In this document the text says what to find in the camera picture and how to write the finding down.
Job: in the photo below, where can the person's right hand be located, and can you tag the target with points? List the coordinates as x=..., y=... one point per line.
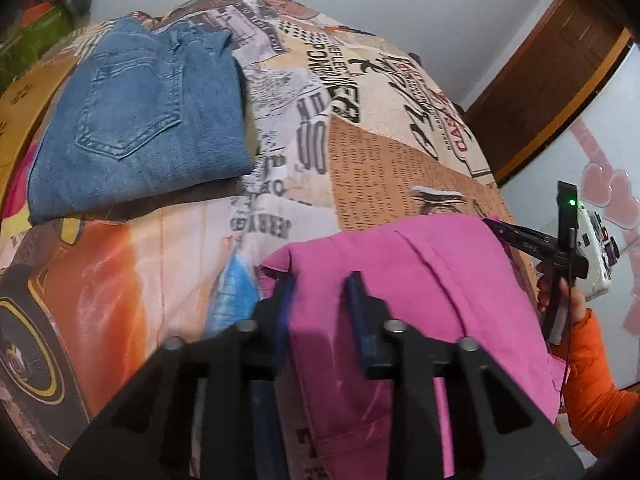
x=575, y=305

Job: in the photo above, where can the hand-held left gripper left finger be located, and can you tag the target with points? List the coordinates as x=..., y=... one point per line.
x=287, y=305

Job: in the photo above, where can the pink heart sticker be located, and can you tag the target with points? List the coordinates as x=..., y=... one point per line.
x=607, y=185

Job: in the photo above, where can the printed blanket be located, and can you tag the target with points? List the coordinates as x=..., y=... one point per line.
x=380, y=170

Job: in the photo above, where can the blue jeans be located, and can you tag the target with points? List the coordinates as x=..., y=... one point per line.
x=145, y=125

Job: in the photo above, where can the pink pants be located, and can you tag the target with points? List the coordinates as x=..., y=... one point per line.
x=425, y=280

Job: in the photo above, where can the yellow wooden board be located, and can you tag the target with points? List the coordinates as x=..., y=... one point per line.
x=30, y=105

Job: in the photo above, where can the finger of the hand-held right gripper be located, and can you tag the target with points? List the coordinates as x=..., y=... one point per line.
x=520, y=232
x=527, y=250

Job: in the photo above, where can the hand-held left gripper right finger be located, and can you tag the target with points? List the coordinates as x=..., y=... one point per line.
x=356, y=310

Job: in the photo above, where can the brown wooden door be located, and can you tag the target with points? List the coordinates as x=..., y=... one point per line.
x=550, y=75

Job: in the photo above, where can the person's right forearm orange sleeve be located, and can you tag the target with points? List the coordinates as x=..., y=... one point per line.
x=597, y=390

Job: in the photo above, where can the white wardrobe door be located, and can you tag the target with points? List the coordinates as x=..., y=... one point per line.
x=545, y=160

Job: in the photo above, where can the pink cloth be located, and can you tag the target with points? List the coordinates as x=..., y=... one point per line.
x=17, y=180

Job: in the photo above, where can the green cloth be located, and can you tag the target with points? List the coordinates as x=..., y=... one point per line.
x=25, y=45

